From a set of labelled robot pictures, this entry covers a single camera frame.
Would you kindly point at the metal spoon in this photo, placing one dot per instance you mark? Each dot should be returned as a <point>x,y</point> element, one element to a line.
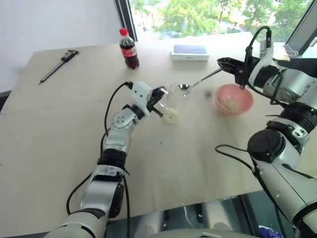
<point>184,86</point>

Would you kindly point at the cola bottle with red cap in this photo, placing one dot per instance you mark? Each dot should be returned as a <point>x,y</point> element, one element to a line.
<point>129,53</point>

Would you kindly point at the white phone box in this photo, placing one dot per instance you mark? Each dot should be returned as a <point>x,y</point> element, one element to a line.
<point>189,53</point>

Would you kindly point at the oatmeal in glass mug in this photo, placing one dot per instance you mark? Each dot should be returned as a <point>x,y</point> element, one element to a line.
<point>171,116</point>

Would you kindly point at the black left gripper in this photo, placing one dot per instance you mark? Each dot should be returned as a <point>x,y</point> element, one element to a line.
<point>154,98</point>

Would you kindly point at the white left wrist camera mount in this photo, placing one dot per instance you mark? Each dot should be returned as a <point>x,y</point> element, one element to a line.
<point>140,95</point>

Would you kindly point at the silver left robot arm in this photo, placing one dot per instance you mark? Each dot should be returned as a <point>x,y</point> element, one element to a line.
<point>119,138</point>

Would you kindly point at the purple cloth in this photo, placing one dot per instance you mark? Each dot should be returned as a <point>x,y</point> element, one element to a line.
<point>271,233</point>

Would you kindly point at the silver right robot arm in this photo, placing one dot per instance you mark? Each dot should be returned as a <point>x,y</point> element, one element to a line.
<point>292,86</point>

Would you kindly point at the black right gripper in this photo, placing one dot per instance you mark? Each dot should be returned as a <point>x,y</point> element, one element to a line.
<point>242,73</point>

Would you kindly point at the clear glass mug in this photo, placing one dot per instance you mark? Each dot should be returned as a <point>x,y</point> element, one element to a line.
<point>177,101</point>

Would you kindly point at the oatmeal in pink bowl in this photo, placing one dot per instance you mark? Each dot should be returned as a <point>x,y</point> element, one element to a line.
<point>229,102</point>

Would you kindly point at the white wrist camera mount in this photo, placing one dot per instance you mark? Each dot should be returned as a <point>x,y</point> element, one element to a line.
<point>140,95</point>
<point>266,58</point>

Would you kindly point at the pink bowl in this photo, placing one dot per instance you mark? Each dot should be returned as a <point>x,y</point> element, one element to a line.
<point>244,101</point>

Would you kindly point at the dark window frame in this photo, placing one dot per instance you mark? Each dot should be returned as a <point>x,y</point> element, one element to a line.
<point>127,19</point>

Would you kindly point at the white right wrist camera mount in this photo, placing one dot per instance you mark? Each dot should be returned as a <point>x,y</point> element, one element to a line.
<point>266,58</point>

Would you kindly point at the black digital caliper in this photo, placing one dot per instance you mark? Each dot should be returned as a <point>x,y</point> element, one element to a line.
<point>67,57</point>

